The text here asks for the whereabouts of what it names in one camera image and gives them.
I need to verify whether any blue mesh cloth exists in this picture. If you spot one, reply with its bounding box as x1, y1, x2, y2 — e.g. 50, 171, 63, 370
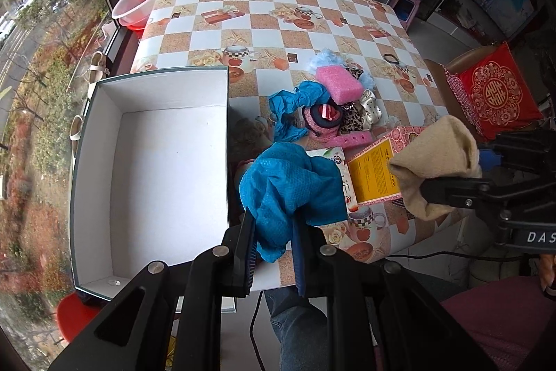
239, 142, 348, 263

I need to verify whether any white orange tissue pack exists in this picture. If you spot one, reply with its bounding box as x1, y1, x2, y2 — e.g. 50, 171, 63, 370
306, 147, 358, 213

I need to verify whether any black cable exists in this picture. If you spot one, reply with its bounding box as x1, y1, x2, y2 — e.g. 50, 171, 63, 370
248, 290, 267, 371

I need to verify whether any checkered patterned tablecloth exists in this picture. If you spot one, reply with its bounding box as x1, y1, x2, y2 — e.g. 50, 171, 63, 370
130, 0, 465, 293

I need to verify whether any blue jeans leg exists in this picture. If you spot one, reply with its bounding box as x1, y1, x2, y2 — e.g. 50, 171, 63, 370
264, 286, 329, 370

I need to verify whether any leopard print scrunchie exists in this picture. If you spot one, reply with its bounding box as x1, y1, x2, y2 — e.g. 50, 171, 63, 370
337, 68, 364, 135

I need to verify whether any light blue fluffy scrunchie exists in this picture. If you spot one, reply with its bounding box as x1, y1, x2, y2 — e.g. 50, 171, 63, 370
306, 49, 376, 90

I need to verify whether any cream heeled shoe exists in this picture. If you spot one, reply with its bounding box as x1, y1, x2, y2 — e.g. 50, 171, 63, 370
69, 115, 84, 158
87, 51, 109, 99

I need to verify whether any brown wooden chair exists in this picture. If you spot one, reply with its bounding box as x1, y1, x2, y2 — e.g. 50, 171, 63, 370
424, 45, 497, 142

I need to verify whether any beige cloth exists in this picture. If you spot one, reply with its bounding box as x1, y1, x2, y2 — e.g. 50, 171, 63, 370
388, 115, 482, 221

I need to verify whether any person's hand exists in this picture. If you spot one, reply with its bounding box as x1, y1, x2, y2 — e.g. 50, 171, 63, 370
538, 254, 556, 299

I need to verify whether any pink foam sponge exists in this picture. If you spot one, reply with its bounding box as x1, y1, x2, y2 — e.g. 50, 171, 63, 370
325, 131, 373, 149
316, 65, 364, 105

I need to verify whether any pink navy knit band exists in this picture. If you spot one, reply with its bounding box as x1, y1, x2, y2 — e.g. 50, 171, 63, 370
302, 100, 343, 142

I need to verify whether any cream dotted scrunchie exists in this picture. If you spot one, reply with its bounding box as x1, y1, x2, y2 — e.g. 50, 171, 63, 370
355, 89, 383, 131

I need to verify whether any white open storage box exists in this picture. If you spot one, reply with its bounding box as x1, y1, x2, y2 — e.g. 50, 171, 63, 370
69, 66, 229, 299

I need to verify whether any pink yellow carton box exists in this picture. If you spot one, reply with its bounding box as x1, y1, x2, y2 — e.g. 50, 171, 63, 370
348, 126, 425, 205

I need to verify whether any maroon clothing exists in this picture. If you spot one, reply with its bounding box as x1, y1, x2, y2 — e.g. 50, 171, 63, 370
442, 276, 555, 370

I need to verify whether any red plastic stool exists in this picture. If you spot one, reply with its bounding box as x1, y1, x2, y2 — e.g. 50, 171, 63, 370
56, 291, 103, 343

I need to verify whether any red embroidered cushion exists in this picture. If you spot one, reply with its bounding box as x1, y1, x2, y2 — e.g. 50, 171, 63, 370
444, 42, 543, 140

